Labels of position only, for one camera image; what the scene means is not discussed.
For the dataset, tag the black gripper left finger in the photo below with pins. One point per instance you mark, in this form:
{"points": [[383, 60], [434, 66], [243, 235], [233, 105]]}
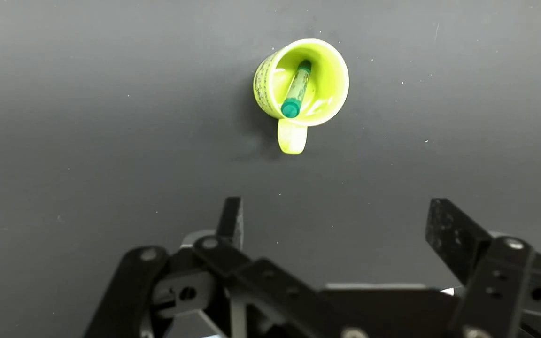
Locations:
{"points": [[231, 221]]}

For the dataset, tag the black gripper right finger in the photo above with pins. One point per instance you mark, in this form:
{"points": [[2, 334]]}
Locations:
{"points": [[455, 236]]}

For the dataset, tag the yellow-green mug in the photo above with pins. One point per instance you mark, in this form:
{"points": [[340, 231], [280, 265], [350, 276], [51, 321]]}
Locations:
{"points": [[325, 92]]}

